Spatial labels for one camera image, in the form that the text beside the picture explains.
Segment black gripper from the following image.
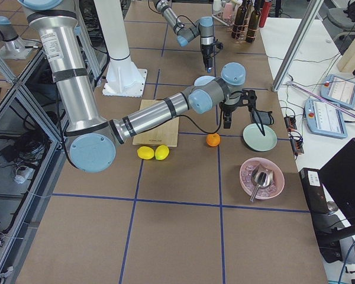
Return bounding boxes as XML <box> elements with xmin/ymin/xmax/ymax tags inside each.
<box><xmin>220</xmin><ymin>89</ymin><xmax>266</xmax><ymax>137</ymax></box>
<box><xmin>201</xmin><ymin>37</ymin><xmax>223</xmax><ymax>72</ymax></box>

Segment light blue plate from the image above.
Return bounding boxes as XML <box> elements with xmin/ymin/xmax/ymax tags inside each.
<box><xmin>193</xmin><ymin>75</ymin><xmax>215</xmax><ymax>86</ymax></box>

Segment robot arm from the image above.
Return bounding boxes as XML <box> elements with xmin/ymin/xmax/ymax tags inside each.
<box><xmin>153</xmin><ymin>1</ymin><xmax>223</xmax><ymax>73</ymax></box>
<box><xmin>21</xmin><ymin>1</ymin><xmax>263</xmax><ymax>173</ymax></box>

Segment mint green plate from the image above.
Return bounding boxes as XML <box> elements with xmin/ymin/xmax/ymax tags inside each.
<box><xmin>243</xmin><ymin>124</ymin><xmax>277</xmax><ymax>151</ymax></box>

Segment dark grey folded cloth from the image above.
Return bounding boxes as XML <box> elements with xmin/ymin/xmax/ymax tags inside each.
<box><xmin>258</xmin><ymin>111</ymin><xmax>275</xmax><ymax>125</ymax></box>

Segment orange mandarin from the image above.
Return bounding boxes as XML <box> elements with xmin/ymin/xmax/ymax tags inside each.
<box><xmin>206</xmin><ymin>133</ymin><xmax>221</xmax><ymax>147</ymax></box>

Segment dark green wine bottle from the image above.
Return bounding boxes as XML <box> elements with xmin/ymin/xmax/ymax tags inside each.
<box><xmin>231</xmin><ymin>1</ymin><xmax>247</xmax><ymax>38</ymax></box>

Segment pink plastic cup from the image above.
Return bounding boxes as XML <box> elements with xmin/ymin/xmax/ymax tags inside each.
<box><xmin>222</xmin><ymin>2</ymin><xmax>233</xmax><ymax>20</ymax></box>

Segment white plastic cup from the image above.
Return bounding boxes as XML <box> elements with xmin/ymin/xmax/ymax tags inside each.
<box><xmin>212</xmin><ymin>0</ymin><xmax>221</xmax><ymax>13</ymax></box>

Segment metal scoop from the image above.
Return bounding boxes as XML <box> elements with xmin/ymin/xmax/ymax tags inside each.
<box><xmin>249</xmin><ymin>164</ymin><xmax>274</xmax><ymax>202</ymax></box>

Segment pink bowl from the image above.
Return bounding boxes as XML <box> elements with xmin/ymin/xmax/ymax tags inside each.
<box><xmin>239</xmin><ymin>157</ymin><xmax>285</xmax><ymax>202</ymax></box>

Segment metal rod green tip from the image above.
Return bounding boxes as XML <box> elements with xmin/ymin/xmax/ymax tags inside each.
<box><xmin>286</xmin><ymin>80</ymin><xmax>355</xmax><ymax>122</ymax></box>

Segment red cylinder tube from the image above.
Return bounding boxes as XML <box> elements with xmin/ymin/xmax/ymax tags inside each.
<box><xmin>259</xmin><ymin>0</ymin><xmax>272</xmax><ymax>28</ymax></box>

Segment bamboo cutting board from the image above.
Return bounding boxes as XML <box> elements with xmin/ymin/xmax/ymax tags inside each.
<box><xmin>133</xmin><ymin>99</ymin><xmax>179</xmax><ymax>147</ymax></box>

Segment blue teach pendant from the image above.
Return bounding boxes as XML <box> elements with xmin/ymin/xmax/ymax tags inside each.
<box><xmin>320</xmin><ymin>74</ymin><xmax>355</xmax><ymax>109</ymax></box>
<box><xmin>305</xmin><ymin>98</ymin><xmax>348</xmax><ymax>139</ymax></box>

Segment yellow lemon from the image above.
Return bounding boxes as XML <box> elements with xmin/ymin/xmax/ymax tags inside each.
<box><xmin>154</xmin><ymin>145</ymin><xmax>170</xmax><ymax>160</ymax></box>
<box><xmin>137</xmin><ymin>146</ymin><xmax>154</xmax><ymax>160</ymax></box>

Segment black monitor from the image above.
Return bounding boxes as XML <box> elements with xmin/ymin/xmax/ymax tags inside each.
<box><xmin>319</xmin><ymin>138</ymin><xmax>355</xmax><ymax>224</ymax></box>

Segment black computer box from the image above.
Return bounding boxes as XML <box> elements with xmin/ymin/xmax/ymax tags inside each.
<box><xmin>299</xmin><ymin>167</ymin><xmax>355</xmax><ymax>264</ymax></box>

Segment copper wire bottle rack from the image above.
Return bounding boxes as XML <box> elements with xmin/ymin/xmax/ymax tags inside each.
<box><xmin>235</xmin><ymin>1</ymin><xmax>254</xmax><ymax>42</ymax></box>

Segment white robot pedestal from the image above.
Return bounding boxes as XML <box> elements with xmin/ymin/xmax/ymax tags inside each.
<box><xmin>94</xmin><ymin>0</ymin><xmax>147</xmax><ymax>98</ymax></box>

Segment aluminium frame post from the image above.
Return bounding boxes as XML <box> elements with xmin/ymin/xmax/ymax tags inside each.
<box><xmin>272</xmin><ymin>0</ymin><xmax>324</xmax><ymax>92</ymax></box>

